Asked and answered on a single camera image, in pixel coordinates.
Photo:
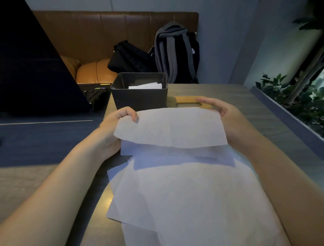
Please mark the white paper napkin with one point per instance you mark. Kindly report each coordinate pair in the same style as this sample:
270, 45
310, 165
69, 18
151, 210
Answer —
172, 126

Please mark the large white tissue sheet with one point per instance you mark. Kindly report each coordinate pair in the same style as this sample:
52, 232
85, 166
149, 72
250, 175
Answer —
192, 200

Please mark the person's left forearm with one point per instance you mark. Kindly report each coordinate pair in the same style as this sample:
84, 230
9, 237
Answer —
48, 197

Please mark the black laptop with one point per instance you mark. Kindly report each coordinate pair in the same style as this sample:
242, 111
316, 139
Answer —
38, 66

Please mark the person's right thumb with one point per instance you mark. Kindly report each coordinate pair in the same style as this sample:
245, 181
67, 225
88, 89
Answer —
206, 101

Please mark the white tissues in box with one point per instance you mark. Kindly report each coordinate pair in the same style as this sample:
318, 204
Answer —
146, 86

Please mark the black bag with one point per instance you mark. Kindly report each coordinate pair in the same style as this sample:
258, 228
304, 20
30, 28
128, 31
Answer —
130, 58

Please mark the person's left hand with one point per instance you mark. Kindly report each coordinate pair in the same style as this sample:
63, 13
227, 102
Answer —
111, 131

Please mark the wooden box lid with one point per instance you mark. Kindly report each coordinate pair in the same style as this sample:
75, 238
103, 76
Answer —
188, 102

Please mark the person's right forearm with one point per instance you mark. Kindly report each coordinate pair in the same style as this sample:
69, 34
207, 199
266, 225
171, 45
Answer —
286, 182

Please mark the person's left fingers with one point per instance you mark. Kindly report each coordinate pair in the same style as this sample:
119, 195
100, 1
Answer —
126, 113

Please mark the green potted plants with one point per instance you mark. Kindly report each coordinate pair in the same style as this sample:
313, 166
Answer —
296, 93

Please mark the dark grey tissue box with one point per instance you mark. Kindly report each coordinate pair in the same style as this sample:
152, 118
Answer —
139, 97

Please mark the grey and black backpack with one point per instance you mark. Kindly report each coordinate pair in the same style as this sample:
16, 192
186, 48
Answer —
177, 50

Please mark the brown leather sofa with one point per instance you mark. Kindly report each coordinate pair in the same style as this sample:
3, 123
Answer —
101, 40

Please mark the person's right hand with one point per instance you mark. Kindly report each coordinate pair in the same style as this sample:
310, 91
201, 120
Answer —
235, 121

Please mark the grey planter ledge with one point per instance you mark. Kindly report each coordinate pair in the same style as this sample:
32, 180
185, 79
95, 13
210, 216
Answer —
286, 121

